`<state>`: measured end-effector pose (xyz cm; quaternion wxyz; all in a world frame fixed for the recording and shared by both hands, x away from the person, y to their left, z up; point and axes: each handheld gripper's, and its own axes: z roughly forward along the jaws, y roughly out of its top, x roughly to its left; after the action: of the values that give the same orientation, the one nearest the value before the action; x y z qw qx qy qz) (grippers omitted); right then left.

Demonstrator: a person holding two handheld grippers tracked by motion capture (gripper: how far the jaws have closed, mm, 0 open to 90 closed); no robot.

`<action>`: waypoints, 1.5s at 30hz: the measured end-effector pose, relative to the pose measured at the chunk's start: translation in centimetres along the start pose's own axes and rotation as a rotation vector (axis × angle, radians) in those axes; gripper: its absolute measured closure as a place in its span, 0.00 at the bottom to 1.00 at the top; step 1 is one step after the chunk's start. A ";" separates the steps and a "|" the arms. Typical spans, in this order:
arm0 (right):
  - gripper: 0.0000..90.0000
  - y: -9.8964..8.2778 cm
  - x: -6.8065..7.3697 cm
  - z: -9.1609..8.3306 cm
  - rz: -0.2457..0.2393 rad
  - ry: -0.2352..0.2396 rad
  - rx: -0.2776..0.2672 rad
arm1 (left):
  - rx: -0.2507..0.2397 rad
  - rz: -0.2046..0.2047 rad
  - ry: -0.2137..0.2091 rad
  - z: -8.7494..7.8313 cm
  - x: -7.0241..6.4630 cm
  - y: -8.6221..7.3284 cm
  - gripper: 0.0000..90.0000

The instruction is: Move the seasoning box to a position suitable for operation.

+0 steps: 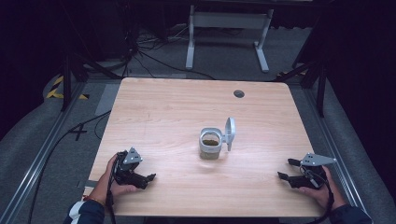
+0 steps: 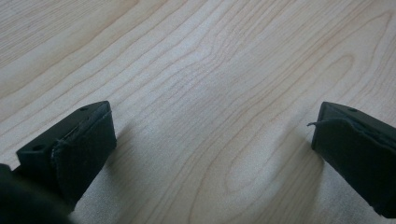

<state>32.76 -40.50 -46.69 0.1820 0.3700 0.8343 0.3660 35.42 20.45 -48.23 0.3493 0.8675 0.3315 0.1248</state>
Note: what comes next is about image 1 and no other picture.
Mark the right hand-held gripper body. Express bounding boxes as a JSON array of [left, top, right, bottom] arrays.
[[299, 152, 338, 189]]

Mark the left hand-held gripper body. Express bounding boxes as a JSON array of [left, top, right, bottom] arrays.
[[113, 147, 145, 188]]

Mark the person's right hand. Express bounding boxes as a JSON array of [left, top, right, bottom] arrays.
[[298, 165, 347, 211]]

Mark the person's left hand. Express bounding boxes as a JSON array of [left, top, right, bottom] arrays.
[[88, 153, 138, 206]]

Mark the red wrist band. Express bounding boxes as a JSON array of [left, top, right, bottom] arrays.
[[82, 195, 106, 207]]

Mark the black metal stand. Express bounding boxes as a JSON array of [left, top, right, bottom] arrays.
[[274, 59, 329, 119], [60, 50, 123, 112]]

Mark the clear jar with white lid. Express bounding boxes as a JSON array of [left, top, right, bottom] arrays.
[[198, 117, 237, 161]]

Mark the yellow black floor tape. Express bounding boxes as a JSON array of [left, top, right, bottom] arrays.
[[45, 75, 91, 101]]

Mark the dark curtain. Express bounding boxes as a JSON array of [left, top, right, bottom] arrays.
[[0, 0, 132, 141], [292, 0, 396, 206]]

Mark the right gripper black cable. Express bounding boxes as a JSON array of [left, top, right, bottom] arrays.
[[299, 166, 336, 224]]

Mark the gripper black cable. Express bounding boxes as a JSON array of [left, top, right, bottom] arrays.
[[105, 152, 121, 224], [299, 166, 336, 224]]

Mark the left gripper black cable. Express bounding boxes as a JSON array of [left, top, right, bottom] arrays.
[[105, 152, 121, 224]]

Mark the aluminium floor rail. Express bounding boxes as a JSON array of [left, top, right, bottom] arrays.
[[0, 81, 87, 224], [302, 87, 369, 216]]

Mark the long black floor cable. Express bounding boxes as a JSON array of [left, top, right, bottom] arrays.
[[27, 109, 112, 224]]

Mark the bundle of black cables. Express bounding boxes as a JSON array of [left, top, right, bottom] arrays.
[[121, 27, 217, 81]]

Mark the white metal stand frame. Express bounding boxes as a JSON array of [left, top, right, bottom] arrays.
[[185, 4, 276, 75]]

